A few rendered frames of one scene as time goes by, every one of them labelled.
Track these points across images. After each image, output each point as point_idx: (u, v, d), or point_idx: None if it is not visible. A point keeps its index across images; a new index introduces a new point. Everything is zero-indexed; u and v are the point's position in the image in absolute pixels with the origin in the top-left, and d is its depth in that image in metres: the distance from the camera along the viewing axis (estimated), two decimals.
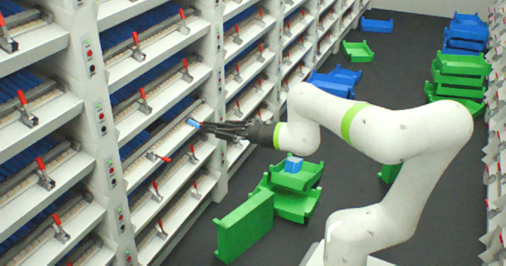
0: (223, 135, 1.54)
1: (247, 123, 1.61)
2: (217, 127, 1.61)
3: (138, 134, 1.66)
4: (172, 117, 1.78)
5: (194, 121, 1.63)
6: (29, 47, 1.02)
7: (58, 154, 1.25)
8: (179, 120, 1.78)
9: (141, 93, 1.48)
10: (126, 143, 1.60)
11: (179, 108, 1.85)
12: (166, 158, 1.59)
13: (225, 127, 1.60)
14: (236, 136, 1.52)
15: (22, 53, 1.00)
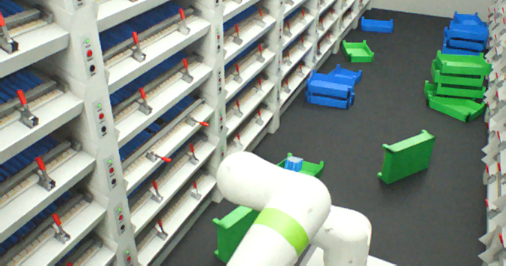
0: None
1: None
2: None
3: (138, 134, 1.66)
4: (172, 117, 1.78)
5: (152, 121, 1.73)
6: (29, 47, 1.02)
7: (58, 154, 1.25)
8: (179, 120, 1.78)
9: (141, 93, 1.48)
10: (126, 143, 1.60)
11: (179, 108, 1.85)
12: (166, 158, 1.59)
13: None
14: None
15: (22, 53, 1.00)
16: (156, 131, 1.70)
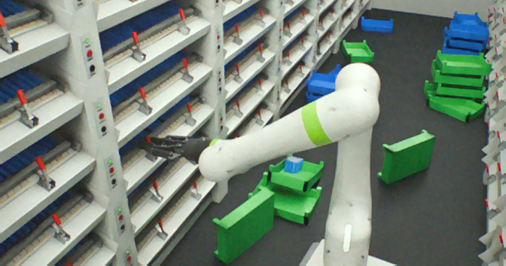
0: (178, 139, 1.60)
1: (168, 157, 1.49)
2: (153, 145, 1.56)
3: None
4: (169, 115, 1.79)
5: None
6: (29, 47, 1.02)
7: (58, 154, 1.25)
8: (175, 117, 1.79)
9: (141, 93, 1.48)
10: None
11: (176, 106, 1.85)
12: (147, 141, 1.59)
13: (159, 147, 1.55)
14: None
15: (22, 53, 1.00)
16: (152, 129, 1.70)
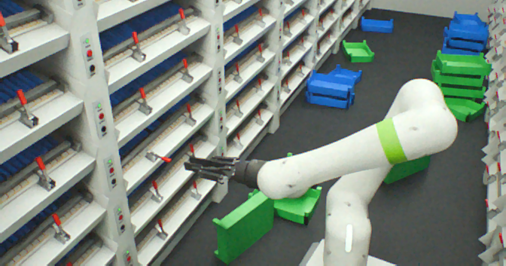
0: (224, 160, 1.55)
1: (217, 180, 1.44)
2: None
3: None
4: (169, 115, 1.79)
5: None
6: (29, 47, 1.02)
7: (58, 154, 1.25)
8: (175, 118, 1.79)
9: (141, 93, 1.48)
10: None
11: (176, 106, 1.85)
12: (166, 158, 1.59)
13: (206, 169, 1.50)
14: None
15: (22, 53, 1.00)
16: (152, 129, 1.70)
